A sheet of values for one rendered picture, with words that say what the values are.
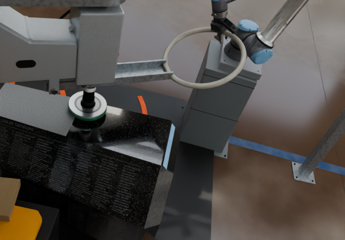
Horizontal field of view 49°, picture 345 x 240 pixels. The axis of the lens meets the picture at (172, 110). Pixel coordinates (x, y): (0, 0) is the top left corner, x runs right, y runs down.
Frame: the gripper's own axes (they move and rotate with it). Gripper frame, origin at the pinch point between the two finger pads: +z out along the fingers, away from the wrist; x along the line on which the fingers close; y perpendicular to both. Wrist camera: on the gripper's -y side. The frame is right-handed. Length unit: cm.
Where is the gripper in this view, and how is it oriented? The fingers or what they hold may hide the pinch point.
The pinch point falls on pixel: (224, 40)
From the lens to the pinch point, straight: 242.9
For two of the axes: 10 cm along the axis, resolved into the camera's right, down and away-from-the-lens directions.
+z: 1.5, 5.9, 7.9
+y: -7.7, -4.3, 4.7
